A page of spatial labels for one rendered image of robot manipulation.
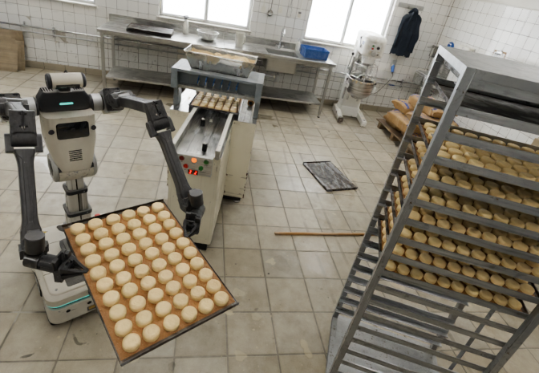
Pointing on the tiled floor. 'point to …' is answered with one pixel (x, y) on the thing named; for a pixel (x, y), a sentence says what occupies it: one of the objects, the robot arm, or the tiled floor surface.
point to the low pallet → (393, 133)
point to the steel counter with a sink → (287, 55)
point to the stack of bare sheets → (329, 176)
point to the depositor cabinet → (237, 168)
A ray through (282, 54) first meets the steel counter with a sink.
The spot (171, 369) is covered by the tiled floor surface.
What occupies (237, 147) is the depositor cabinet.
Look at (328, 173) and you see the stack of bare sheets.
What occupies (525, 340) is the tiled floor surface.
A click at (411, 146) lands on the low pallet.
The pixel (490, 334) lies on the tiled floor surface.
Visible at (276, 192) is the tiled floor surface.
